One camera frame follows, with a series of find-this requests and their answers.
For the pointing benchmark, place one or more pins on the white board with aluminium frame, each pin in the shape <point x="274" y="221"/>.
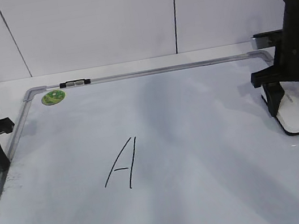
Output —
<point x="192" y="144"/>

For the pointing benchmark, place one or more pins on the green round sticker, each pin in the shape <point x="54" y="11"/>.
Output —
<point x="54" y="97"/>

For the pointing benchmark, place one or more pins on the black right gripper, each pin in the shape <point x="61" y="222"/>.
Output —
<point x="285" y="68"/>

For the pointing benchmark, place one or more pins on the black board hanger clip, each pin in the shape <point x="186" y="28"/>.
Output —
<point x="79" y="82"/>

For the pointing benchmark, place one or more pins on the white board eraser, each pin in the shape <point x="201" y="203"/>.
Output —
<point x="288" y="112"/>

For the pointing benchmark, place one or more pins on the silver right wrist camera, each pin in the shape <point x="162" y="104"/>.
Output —
<point x="266" y="39"/>

